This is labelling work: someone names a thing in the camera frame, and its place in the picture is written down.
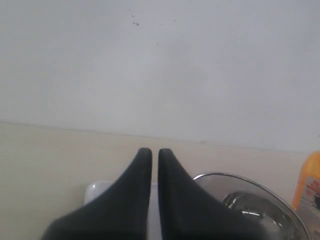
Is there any steel mesh strainer basket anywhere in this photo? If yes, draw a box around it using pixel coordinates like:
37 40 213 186
193 172 312 240

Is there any small stainless steel bowl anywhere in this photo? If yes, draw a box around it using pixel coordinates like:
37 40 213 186
222 191 309 240

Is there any orange pump soap bottle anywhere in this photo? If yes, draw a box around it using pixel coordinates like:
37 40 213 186
292 151 320 240

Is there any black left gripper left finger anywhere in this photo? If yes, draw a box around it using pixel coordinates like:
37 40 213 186
41 148 153 240

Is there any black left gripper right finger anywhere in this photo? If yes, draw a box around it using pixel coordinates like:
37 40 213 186
157 148 269 240

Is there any white rectangular plastic tray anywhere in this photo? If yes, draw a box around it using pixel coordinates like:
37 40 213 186
83 180 162 240

